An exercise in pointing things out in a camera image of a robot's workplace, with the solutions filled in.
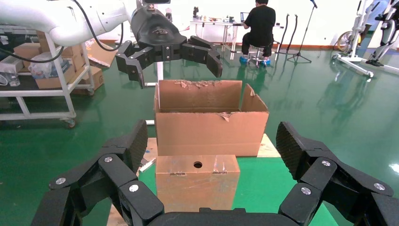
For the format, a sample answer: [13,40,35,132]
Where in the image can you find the clear plastic bag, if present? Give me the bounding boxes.
[28,51,71,79]

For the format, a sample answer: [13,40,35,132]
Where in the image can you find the white plastic package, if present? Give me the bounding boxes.
[0,56,24,87]

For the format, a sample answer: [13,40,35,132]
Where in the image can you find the brown cardboard floor box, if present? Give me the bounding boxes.
[72,66,105,96]

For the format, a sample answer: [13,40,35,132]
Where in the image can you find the small brown cardboard box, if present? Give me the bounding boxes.
[13,42,42,68]

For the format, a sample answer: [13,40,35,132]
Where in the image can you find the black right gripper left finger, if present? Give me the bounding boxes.
[30,120,165,226]

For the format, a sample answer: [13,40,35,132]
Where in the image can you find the black white standing machine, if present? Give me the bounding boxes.
[366,0,399,68]

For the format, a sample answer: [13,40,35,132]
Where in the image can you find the black tripod stand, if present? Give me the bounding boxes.
[287,0,319,64]

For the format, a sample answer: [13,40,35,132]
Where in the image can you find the large open cardboard carton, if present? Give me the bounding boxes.
[153,79,270,157]

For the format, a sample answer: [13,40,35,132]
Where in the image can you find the leaning cardboard sheet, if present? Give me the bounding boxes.
[85,39,118,69]

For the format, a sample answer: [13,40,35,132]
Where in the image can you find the black gooseneck floor stand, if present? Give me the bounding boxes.
[276,14,290,56]
[285,14,299,56]

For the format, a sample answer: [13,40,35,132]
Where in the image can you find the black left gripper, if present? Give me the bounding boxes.
[115,8,224,89]

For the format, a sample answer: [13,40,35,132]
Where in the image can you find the seated person in black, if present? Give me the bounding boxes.
[239,0,277,67]

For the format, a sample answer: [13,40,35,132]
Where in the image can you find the small cardboard box with hole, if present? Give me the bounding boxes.
[155,155,241,213]

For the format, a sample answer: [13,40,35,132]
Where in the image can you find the flat brown cardboard box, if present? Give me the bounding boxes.
[35,64,78,90]

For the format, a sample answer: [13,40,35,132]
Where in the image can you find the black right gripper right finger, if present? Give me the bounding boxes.
[276,121,399,226]

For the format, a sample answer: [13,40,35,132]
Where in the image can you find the white metal cart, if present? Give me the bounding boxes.
[0,24,96,129]

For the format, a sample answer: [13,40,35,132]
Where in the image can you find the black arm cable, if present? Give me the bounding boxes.
[0,0,124,64]

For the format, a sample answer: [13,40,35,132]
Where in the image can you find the white machine support frame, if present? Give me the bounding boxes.
[332,0,399,79]

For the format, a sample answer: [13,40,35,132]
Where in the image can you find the metal swivel stool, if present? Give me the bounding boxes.
[247,45,272,68]

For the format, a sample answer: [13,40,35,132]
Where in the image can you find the white desk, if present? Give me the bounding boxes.
[190,19,284,60]

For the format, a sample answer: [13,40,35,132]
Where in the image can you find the stacked brown cardboard boxes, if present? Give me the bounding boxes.
[37,30,85,72]

